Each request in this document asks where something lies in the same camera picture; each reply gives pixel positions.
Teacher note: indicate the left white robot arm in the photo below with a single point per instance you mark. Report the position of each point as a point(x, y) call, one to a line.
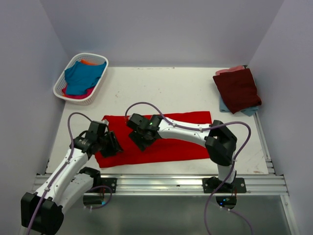
point(44, 210)

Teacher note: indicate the folded maroon t shirt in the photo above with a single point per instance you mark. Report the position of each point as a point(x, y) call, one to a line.
point(237, 90)

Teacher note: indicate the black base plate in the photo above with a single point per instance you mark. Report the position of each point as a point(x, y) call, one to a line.
point(110, 182)
point(211, 183)

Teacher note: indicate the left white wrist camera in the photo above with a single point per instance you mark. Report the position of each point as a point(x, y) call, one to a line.
point(105, 121)

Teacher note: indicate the white plastic laundry basket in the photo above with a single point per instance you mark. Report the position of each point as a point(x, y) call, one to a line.
point(61, 82)

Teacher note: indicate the red t shirt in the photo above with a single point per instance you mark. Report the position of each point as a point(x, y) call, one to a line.
point(167, 150)

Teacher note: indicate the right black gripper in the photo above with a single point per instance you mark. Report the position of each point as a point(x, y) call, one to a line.
point(135, 136)

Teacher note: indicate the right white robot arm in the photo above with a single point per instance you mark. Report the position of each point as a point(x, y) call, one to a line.
point(216, 138)

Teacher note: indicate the folded light blue t shirt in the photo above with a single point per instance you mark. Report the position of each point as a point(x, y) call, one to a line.
point(250, 111)

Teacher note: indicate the aluminium mounting rail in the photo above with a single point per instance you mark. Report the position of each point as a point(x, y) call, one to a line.
point(191, 184)

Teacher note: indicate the folded pink t shirt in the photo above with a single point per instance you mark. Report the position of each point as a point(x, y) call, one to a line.
point(232, 69)

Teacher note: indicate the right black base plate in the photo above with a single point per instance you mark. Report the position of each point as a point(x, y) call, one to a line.
point(211, 183)

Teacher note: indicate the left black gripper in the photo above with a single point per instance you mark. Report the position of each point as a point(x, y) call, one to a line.
point(114, 146)

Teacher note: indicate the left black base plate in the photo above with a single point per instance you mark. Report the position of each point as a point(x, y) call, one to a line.
point(110, 182)

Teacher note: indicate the orange t shirt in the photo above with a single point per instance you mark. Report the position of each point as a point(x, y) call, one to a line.
point(89, 62)

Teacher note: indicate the magenta t shirt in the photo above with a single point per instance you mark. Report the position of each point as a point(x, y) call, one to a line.
point(75, 96)

